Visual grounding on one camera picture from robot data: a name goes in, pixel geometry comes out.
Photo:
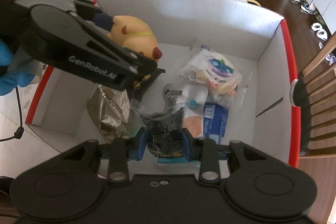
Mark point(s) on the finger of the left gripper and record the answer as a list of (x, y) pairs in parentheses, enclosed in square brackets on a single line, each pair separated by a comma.
[(87, 10), (130, 66)]

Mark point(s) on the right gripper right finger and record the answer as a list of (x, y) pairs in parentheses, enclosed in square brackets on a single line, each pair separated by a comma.
[(205, 151)]

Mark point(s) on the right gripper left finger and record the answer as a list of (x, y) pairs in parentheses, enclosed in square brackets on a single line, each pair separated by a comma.
[(123, 150)]

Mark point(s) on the blue wafer packet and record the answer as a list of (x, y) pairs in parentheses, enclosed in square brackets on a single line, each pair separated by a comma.
[(214, 121)]

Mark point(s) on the yellow squishy pig toy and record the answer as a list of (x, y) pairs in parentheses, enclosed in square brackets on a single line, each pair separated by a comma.
[(136, 35)]

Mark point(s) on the silver foil snack bag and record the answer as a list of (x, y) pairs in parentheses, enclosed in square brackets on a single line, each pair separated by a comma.
[(110, 111)]

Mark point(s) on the clear bag black seeds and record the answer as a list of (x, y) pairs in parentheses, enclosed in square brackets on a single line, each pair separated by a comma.
[(164, 130)]

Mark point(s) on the white chicken sausage packet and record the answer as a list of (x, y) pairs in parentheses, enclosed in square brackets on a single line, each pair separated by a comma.
[(192, 99)]

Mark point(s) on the clear bread snack bag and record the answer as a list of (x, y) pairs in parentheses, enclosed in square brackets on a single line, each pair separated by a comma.
[(226, 84)]

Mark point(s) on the blue gloved left hand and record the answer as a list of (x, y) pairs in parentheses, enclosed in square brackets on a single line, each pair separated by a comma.
[(21, 69)]

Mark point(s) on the red cardboard shoe box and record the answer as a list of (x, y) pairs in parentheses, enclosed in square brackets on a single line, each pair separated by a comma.
[(254, 39)]

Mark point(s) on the brown wooden chair right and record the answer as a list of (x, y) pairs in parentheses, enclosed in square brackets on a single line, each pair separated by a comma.
[(317, 109)]

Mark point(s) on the white slippers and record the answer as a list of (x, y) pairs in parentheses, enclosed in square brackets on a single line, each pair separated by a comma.
[(320, 32)]

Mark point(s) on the pair of sneakers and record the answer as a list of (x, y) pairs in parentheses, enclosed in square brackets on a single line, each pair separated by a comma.
[(305, 7)]

